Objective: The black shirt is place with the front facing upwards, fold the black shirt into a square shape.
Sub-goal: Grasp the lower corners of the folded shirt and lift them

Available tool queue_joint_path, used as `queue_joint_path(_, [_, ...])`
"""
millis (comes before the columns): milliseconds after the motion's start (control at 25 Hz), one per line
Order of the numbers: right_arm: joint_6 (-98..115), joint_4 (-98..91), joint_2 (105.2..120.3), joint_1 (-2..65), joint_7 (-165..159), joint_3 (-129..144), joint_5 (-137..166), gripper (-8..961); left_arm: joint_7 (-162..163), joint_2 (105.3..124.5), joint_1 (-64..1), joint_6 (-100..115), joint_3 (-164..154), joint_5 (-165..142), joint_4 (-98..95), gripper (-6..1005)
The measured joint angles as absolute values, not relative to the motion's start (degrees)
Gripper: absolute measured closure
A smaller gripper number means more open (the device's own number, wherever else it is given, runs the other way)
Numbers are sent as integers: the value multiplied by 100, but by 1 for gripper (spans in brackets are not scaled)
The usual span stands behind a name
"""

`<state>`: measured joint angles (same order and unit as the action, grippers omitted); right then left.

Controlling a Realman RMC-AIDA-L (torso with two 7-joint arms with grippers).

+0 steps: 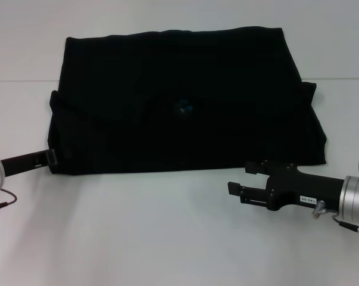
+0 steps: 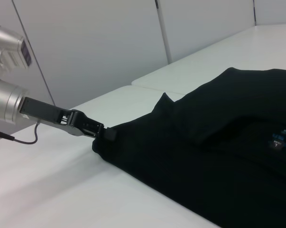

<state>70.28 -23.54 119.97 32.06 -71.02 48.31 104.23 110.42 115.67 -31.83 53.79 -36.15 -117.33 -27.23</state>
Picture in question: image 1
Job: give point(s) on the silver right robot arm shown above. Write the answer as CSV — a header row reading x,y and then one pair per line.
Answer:
x,y
355,199

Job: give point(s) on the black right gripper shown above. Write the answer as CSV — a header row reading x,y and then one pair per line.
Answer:
x,y
310,190

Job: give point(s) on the black shirt with FREE print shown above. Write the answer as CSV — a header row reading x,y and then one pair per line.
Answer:
x,y
182,134

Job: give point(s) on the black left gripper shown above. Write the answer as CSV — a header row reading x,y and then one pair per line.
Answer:
x,y
24,164

